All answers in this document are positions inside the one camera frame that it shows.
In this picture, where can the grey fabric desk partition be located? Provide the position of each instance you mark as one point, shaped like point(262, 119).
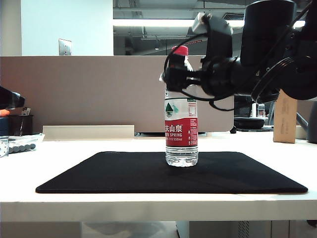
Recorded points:
point(99, 94)
point(303, 109)

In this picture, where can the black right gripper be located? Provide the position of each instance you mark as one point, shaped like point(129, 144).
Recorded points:
point(220, 74)

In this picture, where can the tall brown cardboard box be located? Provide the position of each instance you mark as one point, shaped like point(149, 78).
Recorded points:
point(284, 119)

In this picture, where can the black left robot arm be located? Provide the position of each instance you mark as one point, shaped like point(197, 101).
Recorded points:
point(11, 98)

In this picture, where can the black mouse pad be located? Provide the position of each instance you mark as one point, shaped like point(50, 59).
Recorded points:
point(235, 173)

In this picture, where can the dark blue box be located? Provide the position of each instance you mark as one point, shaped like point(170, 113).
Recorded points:
point(3, 126)

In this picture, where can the small clear background bottle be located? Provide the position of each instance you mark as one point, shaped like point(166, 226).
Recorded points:
point(260, 111)

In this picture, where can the orange object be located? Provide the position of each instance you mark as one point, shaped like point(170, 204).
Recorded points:
point(3, 113)

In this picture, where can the white perforated part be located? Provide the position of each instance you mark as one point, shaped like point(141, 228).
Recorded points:
point(3, 148)

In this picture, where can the black office chair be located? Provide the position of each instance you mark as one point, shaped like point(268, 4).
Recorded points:
point(268, 111)

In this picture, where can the black round cushion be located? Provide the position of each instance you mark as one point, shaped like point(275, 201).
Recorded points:
point(248, 122)

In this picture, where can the black pen holder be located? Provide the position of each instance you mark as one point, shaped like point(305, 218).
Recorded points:
point(21, 125)

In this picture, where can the metal wall switch plate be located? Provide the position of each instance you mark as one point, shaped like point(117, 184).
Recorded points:
point(65, 47)

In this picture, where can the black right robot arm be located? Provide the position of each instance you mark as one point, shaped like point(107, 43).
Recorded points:
point(270, 32)

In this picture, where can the long ceiling light strip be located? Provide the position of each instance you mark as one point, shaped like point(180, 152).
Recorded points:
point(148, 23)

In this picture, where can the black computer monitor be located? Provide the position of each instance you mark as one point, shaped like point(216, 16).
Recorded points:
point(244, 106)

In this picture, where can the white paper roll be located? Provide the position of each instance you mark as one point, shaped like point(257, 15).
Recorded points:
point(253, 110)

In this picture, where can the plastic bag of black discs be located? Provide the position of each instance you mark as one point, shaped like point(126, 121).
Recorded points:
point(23, 146)

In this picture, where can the clear plastic bottle red label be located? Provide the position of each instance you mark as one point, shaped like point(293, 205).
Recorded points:
point(180, 129)

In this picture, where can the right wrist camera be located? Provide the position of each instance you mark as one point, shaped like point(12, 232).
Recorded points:
point(218, 37)

